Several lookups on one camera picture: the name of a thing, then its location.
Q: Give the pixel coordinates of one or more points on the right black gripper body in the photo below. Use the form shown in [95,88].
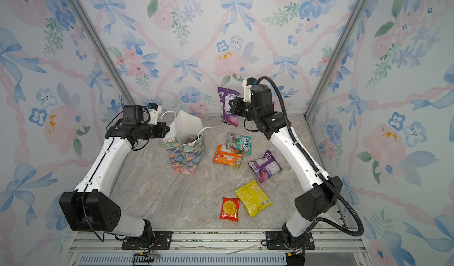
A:
[245,110]

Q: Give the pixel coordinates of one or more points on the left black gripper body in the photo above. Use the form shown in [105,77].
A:
[152,132]

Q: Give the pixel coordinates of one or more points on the large purple snack packet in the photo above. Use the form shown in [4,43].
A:
[225,96]

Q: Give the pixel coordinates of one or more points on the floral paper gift bag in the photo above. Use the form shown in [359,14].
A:
[185,143]

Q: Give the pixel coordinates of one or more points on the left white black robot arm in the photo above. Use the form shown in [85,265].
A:
[90,207]

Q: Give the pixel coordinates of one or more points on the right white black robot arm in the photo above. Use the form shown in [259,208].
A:
[318,196]

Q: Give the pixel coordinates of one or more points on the teal Fox's candy packet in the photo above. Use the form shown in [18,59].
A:
[240,142]

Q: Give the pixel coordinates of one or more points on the small purple snack packet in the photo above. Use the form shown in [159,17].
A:
[265,167]

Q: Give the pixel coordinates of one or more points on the orange snack packet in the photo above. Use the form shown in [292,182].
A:
[228,156]

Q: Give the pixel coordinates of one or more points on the yellow snack packet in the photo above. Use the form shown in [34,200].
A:
[253,198]

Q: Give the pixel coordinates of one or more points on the red snack packet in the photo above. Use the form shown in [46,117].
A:
[230,209]

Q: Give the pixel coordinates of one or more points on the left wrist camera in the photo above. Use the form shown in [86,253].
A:
[139,114]

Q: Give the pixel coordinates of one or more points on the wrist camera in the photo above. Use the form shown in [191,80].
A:
[256,94]
[139,114]

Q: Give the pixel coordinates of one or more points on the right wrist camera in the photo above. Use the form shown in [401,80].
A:
[256,94]

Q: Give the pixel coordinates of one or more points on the left aluminium corner post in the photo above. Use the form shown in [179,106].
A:
[100,49]

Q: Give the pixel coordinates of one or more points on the aluminium corner post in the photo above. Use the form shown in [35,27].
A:
[338,51]
[100,49]

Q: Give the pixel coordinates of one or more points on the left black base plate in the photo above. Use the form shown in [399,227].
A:
[154,240]

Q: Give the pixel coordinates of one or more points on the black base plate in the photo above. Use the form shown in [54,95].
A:
[281,240]
[154,240]

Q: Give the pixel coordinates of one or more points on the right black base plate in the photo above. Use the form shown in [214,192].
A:
[281,240]

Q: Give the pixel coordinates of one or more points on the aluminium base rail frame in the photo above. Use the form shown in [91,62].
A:
[221,247]

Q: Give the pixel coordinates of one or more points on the right aluminium corner post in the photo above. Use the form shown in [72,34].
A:
[338,51]

